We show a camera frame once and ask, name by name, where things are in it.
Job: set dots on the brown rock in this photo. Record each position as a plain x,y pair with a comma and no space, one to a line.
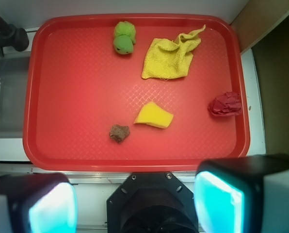
119,133

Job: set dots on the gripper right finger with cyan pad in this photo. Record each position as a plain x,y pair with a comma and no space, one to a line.
243,195

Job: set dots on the metal sink basin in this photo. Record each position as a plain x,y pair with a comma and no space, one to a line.
13,84

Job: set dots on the green plush turtle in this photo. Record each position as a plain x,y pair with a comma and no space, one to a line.
124,37

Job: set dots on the yellow knitted cloth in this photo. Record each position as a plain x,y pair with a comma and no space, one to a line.
171,59

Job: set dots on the yellow sponge piece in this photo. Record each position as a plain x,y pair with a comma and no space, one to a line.
153,115

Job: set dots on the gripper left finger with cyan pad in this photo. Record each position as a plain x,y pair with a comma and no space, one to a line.
37,203

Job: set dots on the crumpled red paper ball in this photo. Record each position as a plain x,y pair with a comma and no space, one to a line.
226,105

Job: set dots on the black faucet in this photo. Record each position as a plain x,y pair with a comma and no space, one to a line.
11,36

